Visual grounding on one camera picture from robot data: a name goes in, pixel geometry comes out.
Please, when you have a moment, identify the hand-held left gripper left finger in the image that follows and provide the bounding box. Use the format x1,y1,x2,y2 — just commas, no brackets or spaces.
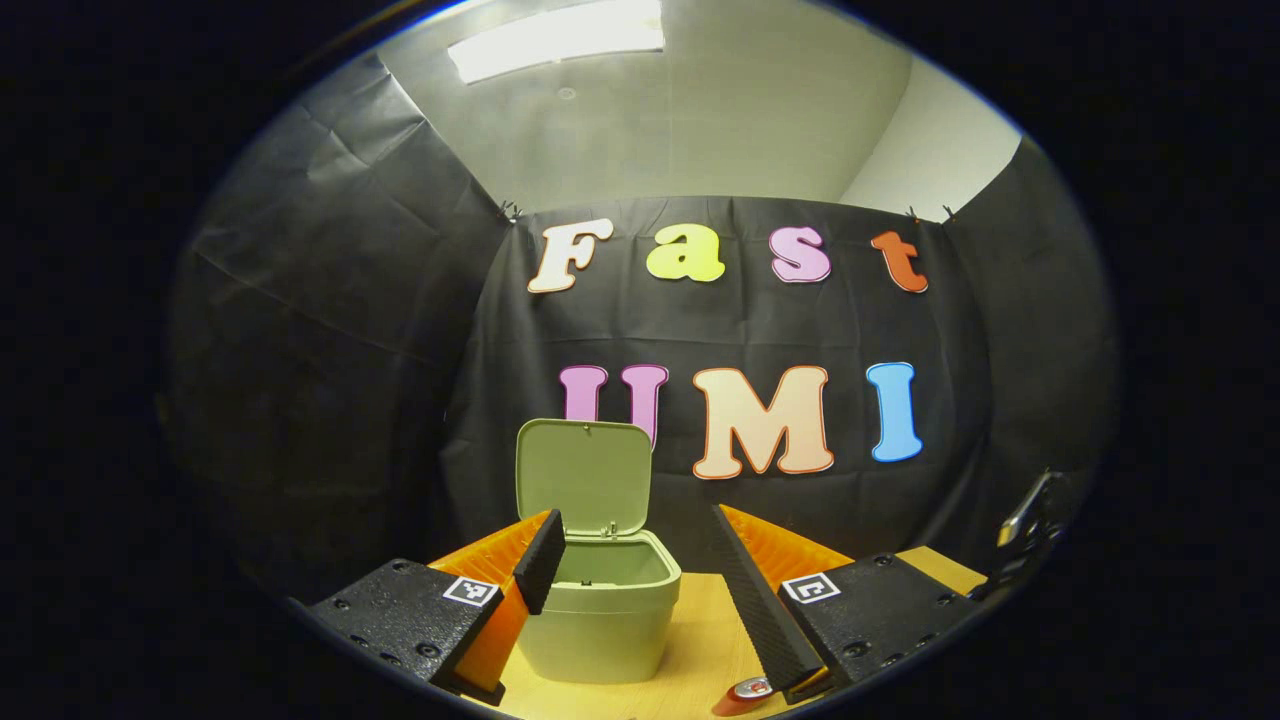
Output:
300,508,568,707

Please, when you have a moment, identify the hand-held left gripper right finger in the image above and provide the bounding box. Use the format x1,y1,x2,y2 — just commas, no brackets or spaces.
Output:
710,503,979,706

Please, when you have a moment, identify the red pop can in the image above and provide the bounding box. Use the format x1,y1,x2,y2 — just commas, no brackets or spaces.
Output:
712,676,776,718

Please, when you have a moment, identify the pale green desktop garbage bin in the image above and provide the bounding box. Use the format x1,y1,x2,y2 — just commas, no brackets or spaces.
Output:
513,418,684,686

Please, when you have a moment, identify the wooden desktop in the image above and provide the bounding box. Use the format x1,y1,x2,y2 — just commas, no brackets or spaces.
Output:
470,545,989,720

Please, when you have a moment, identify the black backdrop cloth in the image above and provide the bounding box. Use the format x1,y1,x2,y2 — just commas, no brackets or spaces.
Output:
160,50,1121,611

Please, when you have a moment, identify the rectangular ceiling light panel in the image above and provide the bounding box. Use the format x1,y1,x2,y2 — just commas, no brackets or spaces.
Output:
447,0,666,84

